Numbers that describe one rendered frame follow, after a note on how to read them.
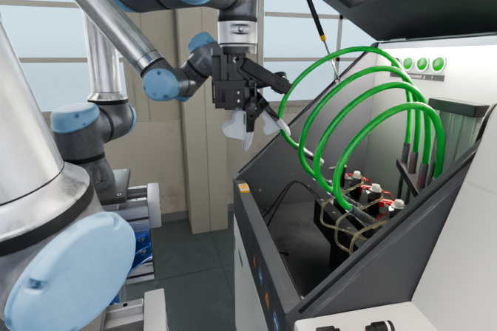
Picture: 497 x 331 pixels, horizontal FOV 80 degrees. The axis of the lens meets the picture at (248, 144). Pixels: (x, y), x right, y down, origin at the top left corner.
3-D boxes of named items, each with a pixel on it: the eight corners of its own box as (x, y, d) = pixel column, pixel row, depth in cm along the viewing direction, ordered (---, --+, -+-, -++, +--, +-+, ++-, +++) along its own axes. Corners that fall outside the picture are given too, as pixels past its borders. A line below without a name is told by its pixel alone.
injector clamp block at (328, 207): (311, 241, 95) (314, 198, 90) (340, 237, 97) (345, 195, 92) (374, 335, 63) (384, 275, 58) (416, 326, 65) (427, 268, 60)
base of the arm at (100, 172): (49, 200, 77) (41, 164, 74) (64, 178, 91) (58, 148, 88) (112, 192, 81) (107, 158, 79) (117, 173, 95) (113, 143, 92)
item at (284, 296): (234, 217, 117) (234, 179, 112) (245, 216, 117) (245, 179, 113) (282, 378, 58) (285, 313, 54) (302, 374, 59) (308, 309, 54)
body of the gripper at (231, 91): (212, 106, 63) (210, 46, 60) (251, 105, 65) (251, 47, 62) (215, 112, 56) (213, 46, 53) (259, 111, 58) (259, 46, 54)
